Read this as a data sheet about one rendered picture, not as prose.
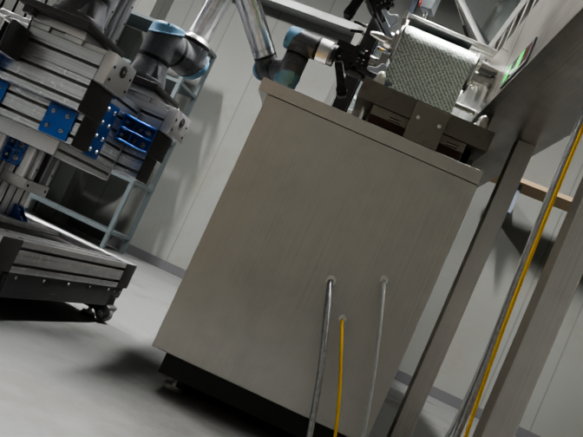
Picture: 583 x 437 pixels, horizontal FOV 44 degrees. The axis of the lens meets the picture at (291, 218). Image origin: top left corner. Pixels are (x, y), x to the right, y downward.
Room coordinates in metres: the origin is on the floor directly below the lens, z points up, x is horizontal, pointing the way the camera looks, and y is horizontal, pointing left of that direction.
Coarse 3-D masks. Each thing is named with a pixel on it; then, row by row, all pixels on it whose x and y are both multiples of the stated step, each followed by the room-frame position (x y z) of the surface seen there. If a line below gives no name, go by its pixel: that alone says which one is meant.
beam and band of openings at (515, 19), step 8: (528, 0) 2.30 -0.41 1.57; (536, 0) 2.13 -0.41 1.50; (520, 8) 2.42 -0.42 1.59; (528, 8) 2.28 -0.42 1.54; (512, 16) 2.55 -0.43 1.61; (520, 16) 2.43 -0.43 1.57; (504, 24) 2.69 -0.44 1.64; (512, 24) 2.46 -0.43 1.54; (504, 32) 2.60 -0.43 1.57; (512, 32) 2.43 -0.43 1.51; (496, 40) 2.73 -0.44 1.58; (504, 40) 2.58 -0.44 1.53; (496, 48) 2.73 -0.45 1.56
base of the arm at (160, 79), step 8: (136, 56) 2.44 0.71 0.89; (144, 56) 2.42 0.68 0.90; (152, 56) 2.42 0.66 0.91; (136, 64) 2.41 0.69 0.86; (144, 64) 2.41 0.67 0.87; (152, 64) 2.42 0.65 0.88; (160, 64) 2.44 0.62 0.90; (168, 64) 2.47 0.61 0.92; (136, 72) 2.40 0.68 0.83; (144, 72) 2.40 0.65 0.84; (152, 72) 2.43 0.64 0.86; (160, 72) 2.44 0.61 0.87; (152, 80) 2.42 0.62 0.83; (160, 80) 2.44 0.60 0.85
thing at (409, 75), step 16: (400, 64) 2.21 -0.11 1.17; (416, 64) 2.21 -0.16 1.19; (400, 80) 2.21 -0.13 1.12; (416, 80) 2.21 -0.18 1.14; (432, 80) 2.20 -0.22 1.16; (448, 80) 2.20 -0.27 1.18; (464, 80) 2.20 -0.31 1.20; (416, 96) 2.21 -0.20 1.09; (432, 96) 2.20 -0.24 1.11; (448, 96) 2.20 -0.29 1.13; (448, 112) 2.20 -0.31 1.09
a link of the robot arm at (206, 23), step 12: (216, 0) 2.54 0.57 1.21; (228, 0) 2.56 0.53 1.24; (204, 12) 2.54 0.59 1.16; (216, 12) 2.55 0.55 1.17; (192, 24) 2.57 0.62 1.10; (204, 24) 2.54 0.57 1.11; (216, 24) 2.57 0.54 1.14; (192, 36) 2.53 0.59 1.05; (204, 36) 2.55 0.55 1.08; (192, 48) 2.53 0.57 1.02; (204, 48) 2.55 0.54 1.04; (192, 60) 2.54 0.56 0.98; (204, 60) 2.59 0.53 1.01; (180, 72) 2.57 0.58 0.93; (192, 72) 2.57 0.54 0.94; (204, 72) 2.61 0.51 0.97
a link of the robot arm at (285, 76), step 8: (288, 56) 2.20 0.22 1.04; (296, 56) 2.20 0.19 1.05; (304, 56) 2.20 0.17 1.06; (272, 64) 2.26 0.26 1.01; (280, 64) 2.22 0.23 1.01; (288, 64) 2.20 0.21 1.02; (296, 64) 2.20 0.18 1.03; (304, 64) 2.22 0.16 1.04; (272, 72) 2.25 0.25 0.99; (280, 72) 2.20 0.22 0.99; (288, 72) 2.20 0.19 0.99; (296, 72) 2.20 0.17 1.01; (272, 80) 2.29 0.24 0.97; (280, 80) 2.20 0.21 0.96; (288, 80) 2.20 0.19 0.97; (296, 80) 2.21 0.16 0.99
